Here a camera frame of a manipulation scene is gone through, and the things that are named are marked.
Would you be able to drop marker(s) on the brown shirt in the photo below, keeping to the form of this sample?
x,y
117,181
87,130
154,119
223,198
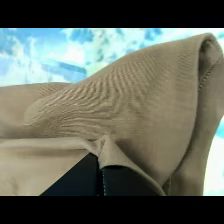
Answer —
x,y
140,100

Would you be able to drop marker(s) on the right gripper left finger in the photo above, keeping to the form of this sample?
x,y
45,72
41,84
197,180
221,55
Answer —
x,y
78,180

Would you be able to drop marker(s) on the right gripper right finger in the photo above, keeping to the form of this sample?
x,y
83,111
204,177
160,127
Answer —
x,y
126,181

